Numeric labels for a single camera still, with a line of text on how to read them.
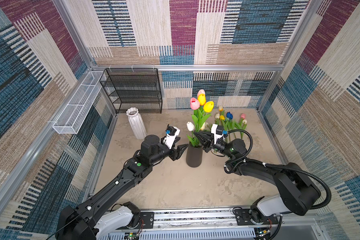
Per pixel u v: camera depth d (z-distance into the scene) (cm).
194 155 89
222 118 111
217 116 113
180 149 65
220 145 67
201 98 56
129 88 108
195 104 54
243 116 115
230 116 112
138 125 92
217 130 61
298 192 44
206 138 67
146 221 73
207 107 56
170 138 62
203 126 70
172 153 64
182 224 73
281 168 49
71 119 71
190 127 70
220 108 119
